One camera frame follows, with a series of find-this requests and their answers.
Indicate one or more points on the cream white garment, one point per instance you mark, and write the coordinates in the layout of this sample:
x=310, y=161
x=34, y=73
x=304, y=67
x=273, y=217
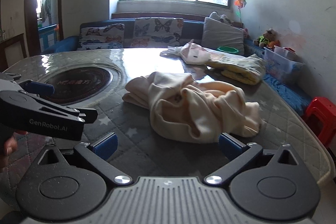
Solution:
x=182, y=109

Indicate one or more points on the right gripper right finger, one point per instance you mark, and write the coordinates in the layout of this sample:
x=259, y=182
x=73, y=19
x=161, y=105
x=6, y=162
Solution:
x=241, y=156

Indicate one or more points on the dark wooden door frame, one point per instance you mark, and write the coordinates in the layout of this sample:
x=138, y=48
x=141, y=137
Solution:
x=43, y=24

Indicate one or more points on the butterfly cushion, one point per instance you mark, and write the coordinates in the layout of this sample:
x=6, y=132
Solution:
x=156, y=32
x=100, y=38

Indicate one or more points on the grey pillow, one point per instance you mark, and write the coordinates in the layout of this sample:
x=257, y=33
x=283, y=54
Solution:
x=217, y=34

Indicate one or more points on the colourful pinwheel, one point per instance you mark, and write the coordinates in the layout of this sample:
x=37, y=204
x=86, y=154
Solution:
x=240, y=4

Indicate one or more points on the teddy bear plush toy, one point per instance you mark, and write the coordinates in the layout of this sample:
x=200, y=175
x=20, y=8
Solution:
x=267, y=40

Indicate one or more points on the yellow floral folded blanket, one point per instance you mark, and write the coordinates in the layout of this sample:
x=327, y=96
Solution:
x=247, y=70

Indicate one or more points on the red plastic stool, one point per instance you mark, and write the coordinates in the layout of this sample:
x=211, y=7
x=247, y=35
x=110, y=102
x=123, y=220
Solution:
x=320, y=117

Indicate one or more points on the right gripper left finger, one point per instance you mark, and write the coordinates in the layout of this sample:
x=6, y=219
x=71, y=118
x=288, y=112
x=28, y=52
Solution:
x=94, y=157

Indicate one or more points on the green plastic basin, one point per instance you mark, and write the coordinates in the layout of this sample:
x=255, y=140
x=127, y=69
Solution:
x=227, y=49

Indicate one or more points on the right butterfly cushion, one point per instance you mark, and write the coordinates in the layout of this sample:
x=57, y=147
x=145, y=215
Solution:
x=156, y=32

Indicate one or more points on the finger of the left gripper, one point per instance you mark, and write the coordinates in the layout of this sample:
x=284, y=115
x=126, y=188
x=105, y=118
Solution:
x=37, y=88
x=89, y=115

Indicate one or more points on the black white plush toy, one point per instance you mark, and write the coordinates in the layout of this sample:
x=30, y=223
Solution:
x=223, y=18

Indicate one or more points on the clear plastic storage box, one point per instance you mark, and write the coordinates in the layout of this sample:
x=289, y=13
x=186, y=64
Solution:
x=284, y=70

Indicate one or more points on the pink white clothes bag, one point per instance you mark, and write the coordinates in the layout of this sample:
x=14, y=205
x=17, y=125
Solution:
x=191, y=53

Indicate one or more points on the left butterfly cushion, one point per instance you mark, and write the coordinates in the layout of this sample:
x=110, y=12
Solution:
x=100, y=38

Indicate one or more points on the person's left hand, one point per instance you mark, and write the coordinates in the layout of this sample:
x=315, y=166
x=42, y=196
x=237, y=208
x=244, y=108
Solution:
x=8, y=148

